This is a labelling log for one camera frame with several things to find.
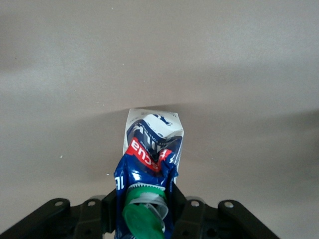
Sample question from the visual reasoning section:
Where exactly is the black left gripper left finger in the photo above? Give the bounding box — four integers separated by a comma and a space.
0, 188, 118, 239

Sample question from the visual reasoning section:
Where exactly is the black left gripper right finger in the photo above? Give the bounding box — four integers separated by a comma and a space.
171, 185, 280, 239

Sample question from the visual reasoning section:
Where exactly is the blue white milk carton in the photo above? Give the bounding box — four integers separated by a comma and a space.
113, 108, 185, 239

